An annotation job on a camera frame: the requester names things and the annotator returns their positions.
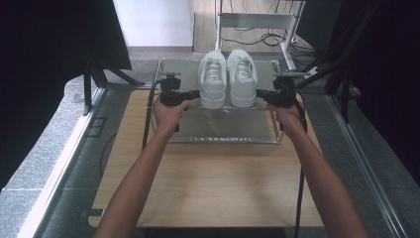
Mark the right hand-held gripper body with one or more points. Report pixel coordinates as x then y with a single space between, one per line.
283 95

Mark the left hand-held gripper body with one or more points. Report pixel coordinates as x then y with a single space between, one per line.
171 94

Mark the white sneaker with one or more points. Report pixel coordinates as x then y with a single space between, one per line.
213 82
242 81

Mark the two-tier metal shoe rack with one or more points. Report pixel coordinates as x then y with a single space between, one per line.
224 125

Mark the person's left hand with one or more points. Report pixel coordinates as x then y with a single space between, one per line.
166 117

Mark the person's right hand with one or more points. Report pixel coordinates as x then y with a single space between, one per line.
290 119

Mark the white power strip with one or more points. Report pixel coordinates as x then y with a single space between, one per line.
312 71

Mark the black metal stand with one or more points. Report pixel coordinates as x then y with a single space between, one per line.
87 89
343 95

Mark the dark curtain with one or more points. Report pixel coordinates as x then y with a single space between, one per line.
49 66
389 82

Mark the white metal desk frame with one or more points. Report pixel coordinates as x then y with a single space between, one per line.
254 20

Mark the aluminium floor rail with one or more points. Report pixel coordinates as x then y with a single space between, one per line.
66 158
366 165

